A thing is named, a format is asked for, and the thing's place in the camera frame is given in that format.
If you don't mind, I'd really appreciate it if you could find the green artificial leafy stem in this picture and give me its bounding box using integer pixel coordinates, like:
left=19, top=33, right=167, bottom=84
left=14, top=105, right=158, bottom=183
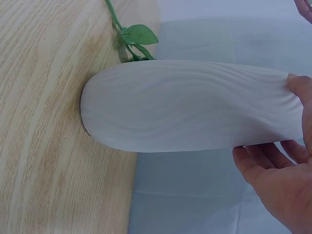
left=104, top=0, right=159, bottom=61

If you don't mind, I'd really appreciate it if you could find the person's right hand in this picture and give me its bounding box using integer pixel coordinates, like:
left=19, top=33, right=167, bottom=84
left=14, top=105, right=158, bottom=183
left=231, top=74, right=312, bottom=234

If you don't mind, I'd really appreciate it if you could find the white ribbed ceramic vase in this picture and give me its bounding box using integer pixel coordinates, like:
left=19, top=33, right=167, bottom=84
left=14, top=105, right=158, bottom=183
left=80, top=59, right=305, bottom=154

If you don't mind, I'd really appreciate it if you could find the person's left hand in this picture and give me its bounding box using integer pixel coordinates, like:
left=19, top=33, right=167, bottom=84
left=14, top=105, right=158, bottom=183
left=293, top=0, right=312, bottom=24

